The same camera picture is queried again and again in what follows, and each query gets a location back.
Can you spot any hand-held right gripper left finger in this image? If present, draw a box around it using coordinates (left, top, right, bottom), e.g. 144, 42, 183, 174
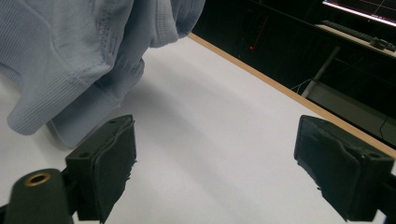
64, 114, 138, 224

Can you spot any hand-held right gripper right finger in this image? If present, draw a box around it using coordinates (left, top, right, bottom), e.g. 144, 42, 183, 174
293, 114, 396, 223

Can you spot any light blue ribbed tank top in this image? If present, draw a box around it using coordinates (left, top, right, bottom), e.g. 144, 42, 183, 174
0, 0, 206, 150

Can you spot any dark keyboard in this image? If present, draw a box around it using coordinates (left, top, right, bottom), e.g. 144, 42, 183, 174
321, 20, 396, 52

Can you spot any computer monitor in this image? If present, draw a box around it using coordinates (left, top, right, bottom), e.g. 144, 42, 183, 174
321, 0, 396, 28

